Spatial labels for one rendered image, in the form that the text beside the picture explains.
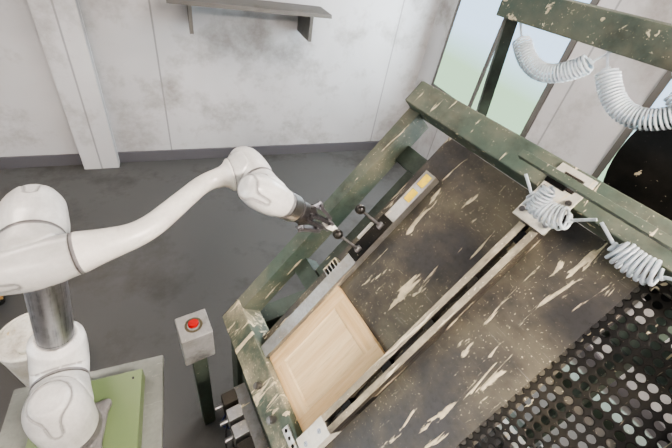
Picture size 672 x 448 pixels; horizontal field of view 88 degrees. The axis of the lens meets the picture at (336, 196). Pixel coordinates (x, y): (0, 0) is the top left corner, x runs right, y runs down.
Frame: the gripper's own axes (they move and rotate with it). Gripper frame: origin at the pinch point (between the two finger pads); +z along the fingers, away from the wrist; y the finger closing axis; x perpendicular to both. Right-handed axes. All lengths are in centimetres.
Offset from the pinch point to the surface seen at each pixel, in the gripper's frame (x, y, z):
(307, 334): 15.9, 37.2, 13.9
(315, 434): 45, 49, 8
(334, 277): 8.6, 14.4, 11.8
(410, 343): 44.3, 6.4, 12.1
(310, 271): -6.3, 24.6, 19.3
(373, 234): 8.7, -8.0, 10.8
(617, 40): 24, -102, 10
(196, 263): -126, 126, 71
